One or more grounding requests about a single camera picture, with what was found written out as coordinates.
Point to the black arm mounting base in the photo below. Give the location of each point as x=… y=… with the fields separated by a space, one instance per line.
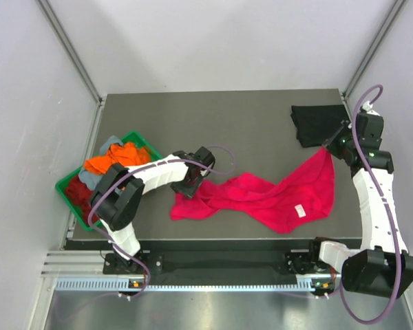
x=296 y=256

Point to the slotted cable duct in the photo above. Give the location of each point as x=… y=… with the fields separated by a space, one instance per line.
x=300 y=284

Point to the folded black t-shirt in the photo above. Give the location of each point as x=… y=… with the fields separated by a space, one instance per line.
x=315 y=124

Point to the left aluminium frame post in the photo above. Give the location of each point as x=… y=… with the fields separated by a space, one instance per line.
x=69 y=49

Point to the grey t-shirt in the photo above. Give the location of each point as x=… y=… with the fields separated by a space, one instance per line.
x=90 y=179

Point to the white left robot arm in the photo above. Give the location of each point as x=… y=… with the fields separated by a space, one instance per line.
x=117 y=196

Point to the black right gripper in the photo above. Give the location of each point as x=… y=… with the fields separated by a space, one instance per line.
x=333 y=146

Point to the orange t-shirt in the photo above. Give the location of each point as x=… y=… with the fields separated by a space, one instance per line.
x=127 y=155

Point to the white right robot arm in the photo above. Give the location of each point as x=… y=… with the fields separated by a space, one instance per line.
x=382 y=264

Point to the dark red t-shirt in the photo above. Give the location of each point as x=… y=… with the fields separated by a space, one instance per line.
x=78 y=193

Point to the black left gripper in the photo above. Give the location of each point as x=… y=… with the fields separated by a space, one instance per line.
x=188 y=192

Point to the aluminium frame post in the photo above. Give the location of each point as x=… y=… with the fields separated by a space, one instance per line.
x=69 y=49
x=371 y=51

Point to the right aluminium frame post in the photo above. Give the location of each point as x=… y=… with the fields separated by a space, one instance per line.
x=371 y=51

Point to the pink t-shirt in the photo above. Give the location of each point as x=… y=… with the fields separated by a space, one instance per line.
x=306 y=195

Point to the green plastic bin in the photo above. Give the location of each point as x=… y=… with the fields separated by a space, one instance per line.
x=60 y=186

